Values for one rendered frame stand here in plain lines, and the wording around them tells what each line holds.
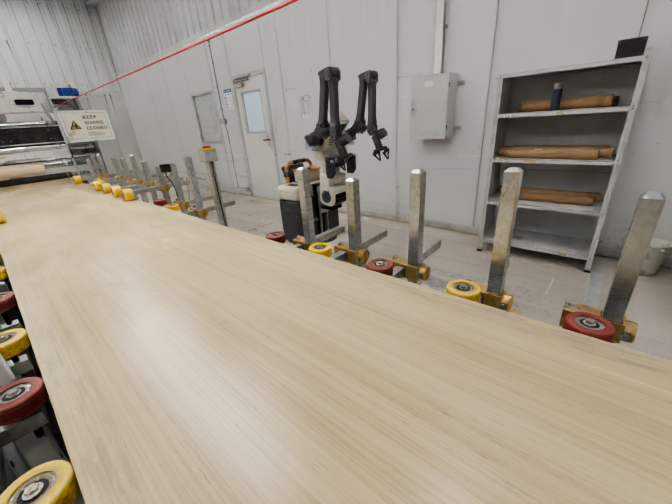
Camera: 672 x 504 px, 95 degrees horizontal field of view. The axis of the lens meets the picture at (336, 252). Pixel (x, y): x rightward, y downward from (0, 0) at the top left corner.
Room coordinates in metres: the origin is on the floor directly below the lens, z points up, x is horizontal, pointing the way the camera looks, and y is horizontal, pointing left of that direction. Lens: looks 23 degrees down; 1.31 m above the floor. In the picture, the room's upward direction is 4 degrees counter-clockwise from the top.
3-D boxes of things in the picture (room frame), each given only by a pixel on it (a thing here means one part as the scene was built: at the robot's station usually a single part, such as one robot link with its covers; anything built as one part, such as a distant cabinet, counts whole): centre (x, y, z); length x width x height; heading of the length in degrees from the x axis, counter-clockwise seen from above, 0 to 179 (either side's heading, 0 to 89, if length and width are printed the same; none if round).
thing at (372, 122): (2.61, -0.36, 1.40); 0.11 x 0.06 x 0.43; 136
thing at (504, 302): (0.76, -0.43, 0.81); 0.14 x 0.06 x 0.05; 47
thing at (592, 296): (0.64, -0.63, 0.82); 0.43 x 0.03 x 0.04; 137
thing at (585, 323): (0.49, -0.50, 0.85); 0.08 x 0.08 x 0.11
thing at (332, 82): (2.30, -0.06, 1.40); 0.11 x 0.06 x 0.43; 136
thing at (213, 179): (1.76, 0.65, 0.93); 0.05 x 0.05 x 0.45; 47
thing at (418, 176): (0.92, -0.26, 0.92); 0.04 x 0.04 x 0.48; 47
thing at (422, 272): (0.93, -0.24, 0.83); 0.14 x 0.06 x 0.05; 47
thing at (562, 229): (2.67, -1.90, 0.78); 0.90 x 0.45 x 1.55; 47
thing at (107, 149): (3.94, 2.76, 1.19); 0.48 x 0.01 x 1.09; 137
